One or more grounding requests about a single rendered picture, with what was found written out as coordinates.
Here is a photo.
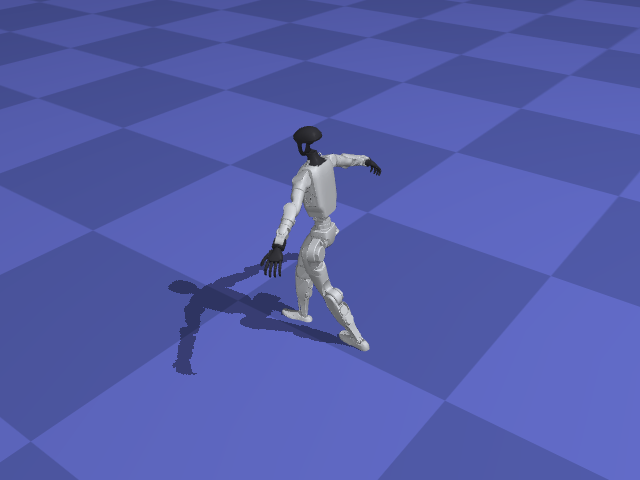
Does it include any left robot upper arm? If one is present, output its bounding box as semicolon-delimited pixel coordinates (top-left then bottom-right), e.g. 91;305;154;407
283;170;311;217

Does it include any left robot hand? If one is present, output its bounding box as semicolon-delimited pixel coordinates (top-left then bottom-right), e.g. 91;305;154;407
260;237;286;278

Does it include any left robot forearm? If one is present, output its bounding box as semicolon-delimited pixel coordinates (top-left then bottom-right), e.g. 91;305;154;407
274;203;296;245

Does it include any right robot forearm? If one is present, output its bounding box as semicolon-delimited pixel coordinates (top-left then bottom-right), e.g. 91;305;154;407
342;153;370;166

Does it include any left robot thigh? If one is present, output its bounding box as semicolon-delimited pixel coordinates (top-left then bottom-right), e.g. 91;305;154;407
302;238;344;305

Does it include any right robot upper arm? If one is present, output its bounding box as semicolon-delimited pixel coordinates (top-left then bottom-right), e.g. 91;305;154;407
322;154;352;169

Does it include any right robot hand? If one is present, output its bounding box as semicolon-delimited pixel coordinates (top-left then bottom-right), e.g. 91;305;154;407
365;158;381;176

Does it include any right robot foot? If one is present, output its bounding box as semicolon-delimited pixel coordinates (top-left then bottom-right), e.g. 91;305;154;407
282;308;313;322

